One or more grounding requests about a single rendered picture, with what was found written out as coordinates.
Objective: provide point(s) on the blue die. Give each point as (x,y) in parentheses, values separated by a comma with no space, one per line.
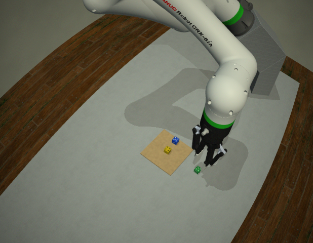
(175,140)

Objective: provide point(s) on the yellow die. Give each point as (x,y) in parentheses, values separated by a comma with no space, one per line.
(167,150)

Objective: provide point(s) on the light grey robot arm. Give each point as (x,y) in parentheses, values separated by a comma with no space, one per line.
(215,23)

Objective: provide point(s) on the tan square mat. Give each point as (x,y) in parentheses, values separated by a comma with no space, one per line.
(154,152)

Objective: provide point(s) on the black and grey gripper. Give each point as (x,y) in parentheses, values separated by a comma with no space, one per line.
(212,144)

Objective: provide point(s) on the green die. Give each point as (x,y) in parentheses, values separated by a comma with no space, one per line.
(197,169)

